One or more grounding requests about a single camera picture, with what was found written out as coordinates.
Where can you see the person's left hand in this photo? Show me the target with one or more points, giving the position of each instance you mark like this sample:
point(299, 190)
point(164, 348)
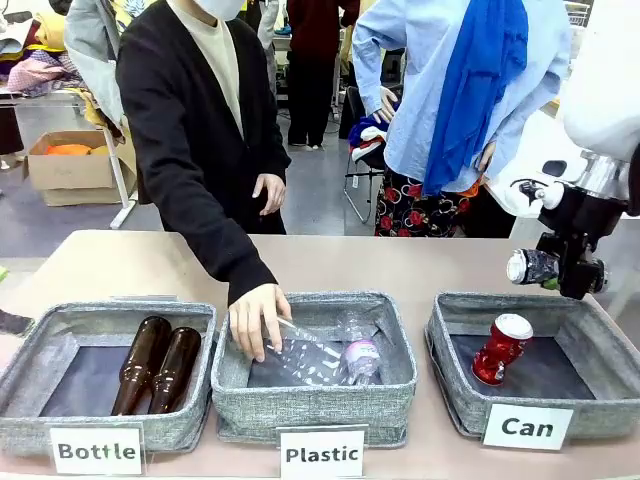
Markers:
point(272, 192)

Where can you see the grey hanging jacket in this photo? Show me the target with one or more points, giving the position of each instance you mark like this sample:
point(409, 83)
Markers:
point(90, 55)

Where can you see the mannequin hand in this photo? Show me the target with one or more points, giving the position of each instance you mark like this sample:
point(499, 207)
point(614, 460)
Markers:
point(385, 105)
point(486, 157)

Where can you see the person in black cardigan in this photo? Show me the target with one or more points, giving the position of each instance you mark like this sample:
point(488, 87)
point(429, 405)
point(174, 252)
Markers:
point(180, 125)

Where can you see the person's right forearm black sleeve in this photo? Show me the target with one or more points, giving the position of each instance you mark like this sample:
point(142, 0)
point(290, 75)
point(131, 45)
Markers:
point(235, 260)

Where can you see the pile of colourful clothes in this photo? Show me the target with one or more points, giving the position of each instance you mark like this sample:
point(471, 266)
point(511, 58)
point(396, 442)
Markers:
point(35, 65)

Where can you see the cardboard box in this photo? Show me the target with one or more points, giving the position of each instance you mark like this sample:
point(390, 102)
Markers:
point(75, 175)

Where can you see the crushed dark silver can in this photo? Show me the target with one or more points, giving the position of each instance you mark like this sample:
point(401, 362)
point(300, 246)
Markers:
point(532, 266)

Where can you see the white face mask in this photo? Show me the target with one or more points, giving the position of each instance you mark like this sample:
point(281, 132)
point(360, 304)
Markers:
point(217, 7)

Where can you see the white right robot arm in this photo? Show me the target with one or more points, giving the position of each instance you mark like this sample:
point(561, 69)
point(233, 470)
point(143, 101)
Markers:
point(605, 75)

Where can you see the grey basket labelled Can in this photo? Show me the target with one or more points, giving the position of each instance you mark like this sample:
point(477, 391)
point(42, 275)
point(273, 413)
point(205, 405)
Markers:
point(550, 385)

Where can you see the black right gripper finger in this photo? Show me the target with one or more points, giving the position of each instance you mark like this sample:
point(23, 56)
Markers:
point(575, 277)
point(605, 277)

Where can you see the white Plastic label sign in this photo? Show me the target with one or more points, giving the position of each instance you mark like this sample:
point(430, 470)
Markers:
point(322, 454)

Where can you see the white Can label sign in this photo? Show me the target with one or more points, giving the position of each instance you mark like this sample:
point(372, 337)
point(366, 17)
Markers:
point(527, 427)

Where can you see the crushed bottle with purple label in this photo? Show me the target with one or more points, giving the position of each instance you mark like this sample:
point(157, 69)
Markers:
point(361, 360)

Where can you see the person's right hand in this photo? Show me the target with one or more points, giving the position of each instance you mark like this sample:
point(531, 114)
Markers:
point(257, 320)

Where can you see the person's left forearm black sleeve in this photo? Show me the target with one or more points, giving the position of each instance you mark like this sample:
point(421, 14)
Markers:
point(277, 150)

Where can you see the grey basket labelled Bottle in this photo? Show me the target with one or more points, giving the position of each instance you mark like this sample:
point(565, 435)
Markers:
point(60, 380)

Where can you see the black floral skirt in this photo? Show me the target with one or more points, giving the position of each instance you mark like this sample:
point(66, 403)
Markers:
point(410, 215)

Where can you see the person in dark red top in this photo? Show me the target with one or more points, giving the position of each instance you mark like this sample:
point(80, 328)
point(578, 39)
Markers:
point(315, 60)

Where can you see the black folding chair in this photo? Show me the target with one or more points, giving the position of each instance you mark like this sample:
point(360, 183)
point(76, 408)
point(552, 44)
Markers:
point(362, 175)

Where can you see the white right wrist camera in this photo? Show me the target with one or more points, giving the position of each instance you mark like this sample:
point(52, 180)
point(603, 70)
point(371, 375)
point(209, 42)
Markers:
point(537, 192)

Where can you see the crushed red can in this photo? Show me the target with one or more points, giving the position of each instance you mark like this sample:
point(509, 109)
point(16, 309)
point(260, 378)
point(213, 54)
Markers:
point(502, 350)

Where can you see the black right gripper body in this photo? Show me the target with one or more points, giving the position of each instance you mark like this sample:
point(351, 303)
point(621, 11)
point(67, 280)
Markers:
point(582, 220)

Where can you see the crushed clear plastic bottle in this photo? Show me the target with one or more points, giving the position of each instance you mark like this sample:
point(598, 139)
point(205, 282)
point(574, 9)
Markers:
point(357, 325)

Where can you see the grey basket labelled Plastic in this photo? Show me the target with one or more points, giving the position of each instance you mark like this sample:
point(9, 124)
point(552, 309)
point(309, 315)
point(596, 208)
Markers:
point(312, 410)

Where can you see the white table leg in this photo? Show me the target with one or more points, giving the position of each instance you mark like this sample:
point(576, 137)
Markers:
point(122, 185)

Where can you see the blue scarf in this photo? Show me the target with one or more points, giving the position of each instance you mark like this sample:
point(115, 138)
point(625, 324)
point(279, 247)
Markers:
point(480, 90)

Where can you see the person in blue shirt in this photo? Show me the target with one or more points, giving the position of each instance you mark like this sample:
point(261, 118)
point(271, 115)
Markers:
point(410, 75)

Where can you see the orange cloth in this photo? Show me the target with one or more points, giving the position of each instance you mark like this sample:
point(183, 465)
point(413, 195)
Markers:
point(67, 149)

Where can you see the white Bottle label sign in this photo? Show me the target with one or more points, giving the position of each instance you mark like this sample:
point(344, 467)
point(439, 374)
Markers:
point(97, 450)

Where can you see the brown glass bottle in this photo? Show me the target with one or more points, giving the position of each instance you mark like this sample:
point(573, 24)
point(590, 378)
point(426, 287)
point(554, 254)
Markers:
point(142, 365)
point(175, 370)

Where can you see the pile of clothes on chair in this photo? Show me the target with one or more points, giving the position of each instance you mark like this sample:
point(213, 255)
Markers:
point(367, 140)

